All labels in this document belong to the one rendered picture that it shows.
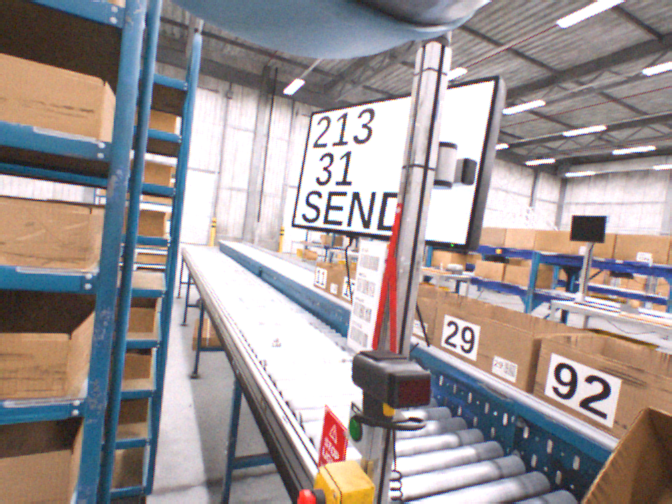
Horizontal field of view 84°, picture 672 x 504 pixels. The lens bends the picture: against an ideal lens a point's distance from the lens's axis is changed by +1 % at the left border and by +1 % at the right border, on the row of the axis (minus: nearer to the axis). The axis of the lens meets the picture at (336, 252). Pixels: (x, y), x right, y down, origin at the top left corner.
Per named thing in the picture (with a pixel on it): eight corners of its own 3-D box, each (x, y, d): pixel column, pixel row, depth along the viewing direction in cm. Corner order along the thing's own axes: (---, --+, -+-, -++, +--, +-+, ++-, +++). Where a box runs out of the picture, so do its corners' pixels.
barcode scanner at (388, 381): (389, 456, 45) (394, 367, 45) (344, 419, 55) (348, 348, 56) (432, 449, 47) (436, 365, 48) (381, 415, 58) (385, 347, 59)
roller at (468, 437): (318, 482, 82) (309, 470, 86) (488, 450, 104) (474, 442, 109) (320, 459, 82) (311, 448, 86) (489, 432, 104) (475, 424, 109)
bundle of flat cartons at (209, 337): (194, 329, 408) (195, 317, 408) (238, 330, 424) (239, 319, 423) (191, 350, 343) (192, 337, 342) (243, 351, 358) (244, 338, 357)
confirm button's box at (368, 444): (342, 437, 62) (347, 397, 61) (358, 435, 63) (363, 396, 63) (362, 462, 56) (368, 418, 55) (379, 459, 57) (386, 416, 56)
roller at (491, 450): (319, 482, 81) (324, 465, 80) (490, 449, 104) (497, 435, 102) (327, 504, 77) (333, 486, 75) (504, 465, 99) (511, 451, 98)
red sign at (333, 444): (316, 466, 74) (324, 404, 73) (320, 466, 74) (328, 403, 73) (354, 529, 59) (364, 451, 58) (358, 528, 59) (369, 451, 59)
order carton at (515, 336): (430, 347, 137) (436, 301, 136) (488, 346, 149) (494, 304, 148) (524, 395, 101) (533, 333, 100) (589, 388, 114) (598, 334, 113)
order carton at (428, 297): (374, 318, 172) (379, 282, 171) (425, 319, 185) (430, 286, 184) (430, 347, 136) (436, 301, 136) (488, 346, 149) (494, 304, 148)
